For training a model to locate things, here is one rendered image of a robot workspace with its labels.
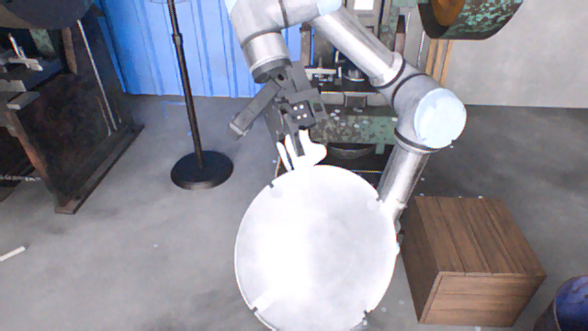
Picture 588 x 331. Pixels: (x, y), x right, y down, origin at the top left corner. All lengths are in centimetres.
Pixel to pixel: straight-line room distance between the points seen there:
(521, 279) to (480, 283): 14
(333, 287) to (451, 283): 90
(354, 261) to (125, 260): 149
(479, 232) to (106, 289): 161
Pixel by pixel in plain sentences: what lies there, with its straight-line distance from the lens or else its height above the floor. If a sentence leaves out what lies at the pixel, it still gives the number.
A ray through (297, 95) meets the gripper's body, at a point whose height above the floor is 117.
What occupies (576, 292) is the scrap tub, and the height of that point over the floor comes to 39.
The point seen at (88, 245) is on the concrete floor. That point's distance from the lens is 215.
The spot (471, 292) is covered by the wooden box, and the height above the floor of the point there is 23.
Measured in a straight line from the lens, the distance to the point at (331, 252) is 64.
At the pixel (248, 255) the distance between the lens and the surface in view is 61.
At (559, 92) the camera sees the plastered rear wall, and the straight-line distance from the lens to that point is 365.
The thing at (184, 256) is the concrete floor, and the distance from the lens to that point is 193.
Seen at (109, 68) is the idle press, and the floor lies 50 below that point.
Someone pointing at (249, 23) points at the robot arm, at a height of 126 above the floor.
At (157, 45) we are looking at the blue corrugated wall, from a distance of 321.
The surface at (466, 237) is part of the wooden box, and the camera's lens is 161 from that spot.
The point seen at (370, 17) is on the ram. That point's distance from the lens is 165.
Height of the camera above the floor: 144
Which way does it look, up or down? 37 degrees down
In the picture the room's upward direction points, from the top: straight up
